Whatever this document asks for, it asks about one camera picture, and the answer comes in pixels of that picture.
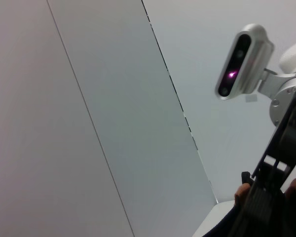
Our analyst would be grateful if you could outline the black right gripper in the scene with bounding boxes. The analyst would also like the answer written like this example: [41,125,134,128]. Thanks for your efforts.
[251,90,296,237]

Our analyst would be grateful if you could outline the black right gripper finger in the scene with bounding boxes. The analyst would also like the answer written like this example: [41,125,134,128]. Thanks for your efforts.
[236,177,268,237]

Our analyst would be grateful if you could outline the black food bag orange handles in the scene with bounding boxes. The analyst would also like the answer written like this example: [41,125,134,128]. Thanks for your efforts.
[192,171,296,237]

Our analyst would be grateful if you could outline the silver camera mount bracket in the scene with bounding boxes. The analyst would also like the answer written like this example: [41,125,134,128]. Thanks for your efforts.
[258,68,287,96]

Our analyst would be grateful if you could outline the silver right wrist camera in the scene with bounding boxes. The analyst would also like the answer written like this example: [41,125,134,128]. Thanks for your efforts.
[214,24,275,101]

